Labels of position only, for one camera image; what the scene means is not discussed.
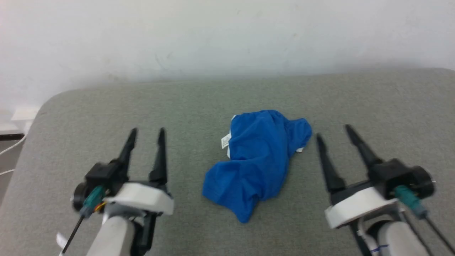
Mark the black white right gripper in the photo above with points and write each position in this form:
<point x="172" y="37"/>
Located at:
<point x="359" y="204"/>

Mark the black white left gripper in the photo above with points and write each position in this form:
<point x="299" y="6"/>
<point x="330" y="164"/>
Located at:
<point x="142" y="197"/>

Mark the blue garment white trim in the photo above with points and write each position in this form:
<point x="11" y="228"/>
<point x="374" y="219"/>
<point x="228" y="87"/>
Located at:
<point x="256" y="160"/>

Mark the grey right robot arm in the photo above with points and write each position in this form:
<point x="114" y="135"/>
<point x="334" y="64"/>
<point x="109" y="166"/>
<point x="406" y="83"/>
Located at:
<point x="400" y="240"/>

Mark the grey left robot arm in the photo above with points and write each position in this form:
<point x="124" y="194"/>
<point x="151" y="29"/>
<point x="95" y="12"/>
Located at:
<point x="113" y="236"/>

